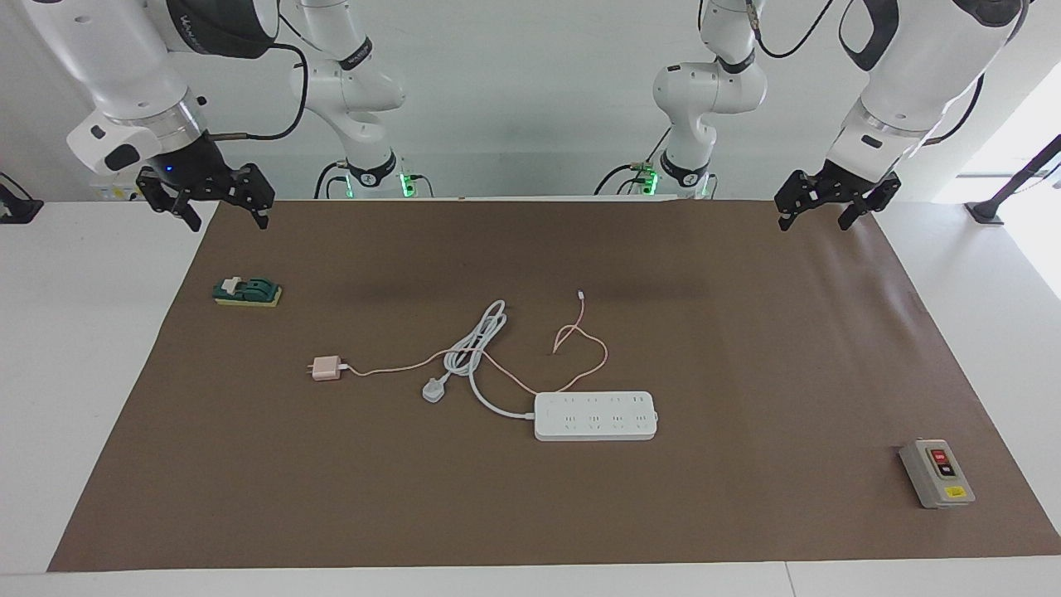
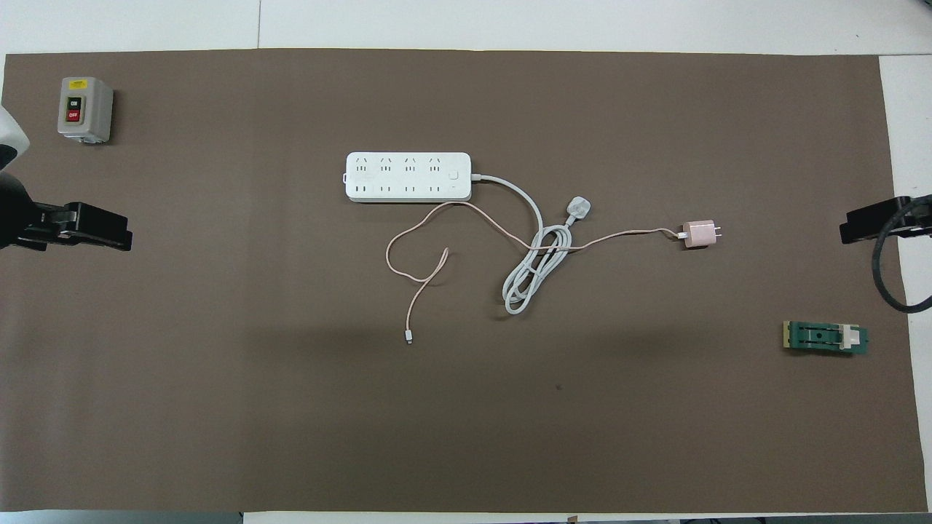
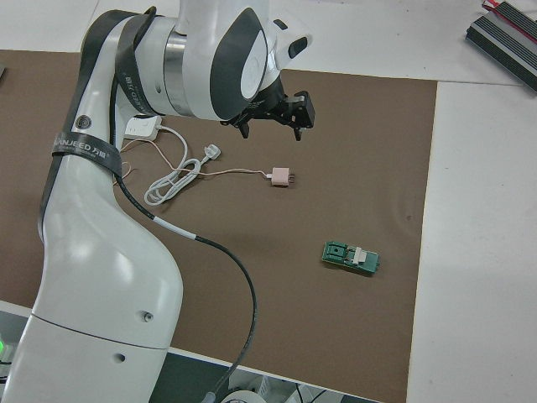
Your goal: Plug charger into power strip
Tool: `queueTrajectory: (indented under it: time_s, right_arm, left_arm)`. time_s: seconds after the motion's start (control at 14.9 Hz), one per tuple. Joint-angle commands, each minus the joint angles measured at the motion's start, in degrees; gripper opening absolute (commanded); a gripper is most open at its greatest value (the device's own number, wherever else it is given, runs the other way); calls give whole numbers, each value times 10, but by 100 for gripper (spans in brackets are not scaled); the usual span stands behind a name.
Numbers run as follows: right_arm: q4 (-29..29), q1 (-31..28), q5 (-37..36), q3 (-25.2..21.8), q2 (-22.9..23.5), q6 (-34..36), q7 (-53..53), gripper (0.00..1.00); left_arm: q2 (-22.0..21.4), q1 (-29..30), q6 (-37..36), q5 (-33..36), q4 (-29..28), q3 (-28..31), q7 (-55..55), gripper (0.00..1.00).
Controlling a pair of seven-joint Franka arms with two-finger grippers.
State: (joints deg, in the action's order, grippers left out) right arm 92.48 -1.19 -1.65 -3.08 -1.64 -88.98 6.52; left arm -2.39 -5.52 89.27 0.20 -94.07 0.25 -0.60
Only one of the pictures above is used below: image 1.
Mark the white power strip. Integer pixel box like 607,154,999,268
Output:
533,391,660,442

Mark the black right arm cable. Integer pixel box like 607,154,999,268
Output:
203,41,309,142

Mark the white power strip cord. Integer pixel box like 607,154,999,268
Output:
421,299,538,420

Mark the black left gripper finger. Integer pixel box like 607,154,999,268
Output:
837,174,902,231
775,170,826,233

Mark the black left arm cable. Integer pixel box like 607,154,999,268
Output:
742,0,987,146

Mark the black desk clamp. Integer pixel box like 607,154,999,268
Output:
0,172,44,225

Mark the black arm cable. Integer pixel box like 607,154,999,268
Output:
742,0,987,146
203,41,309,142

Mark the pink charging cable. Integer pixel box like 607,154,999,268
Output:
342,289,610,395

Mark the brown table mat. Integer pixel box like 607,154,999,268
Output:
47,199,1061,573

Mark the black base cable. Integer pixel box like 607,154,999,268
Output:
313,161,353,200
593,127,671,198

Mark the grey push-button switch box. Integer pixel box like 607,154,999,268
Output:
899,439,976,509

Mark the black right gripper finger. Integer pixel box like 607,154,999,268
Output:
217,163,276,231
137,166,202,233

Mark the green knife switch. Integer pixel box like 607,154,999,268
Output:
212,276,283,308

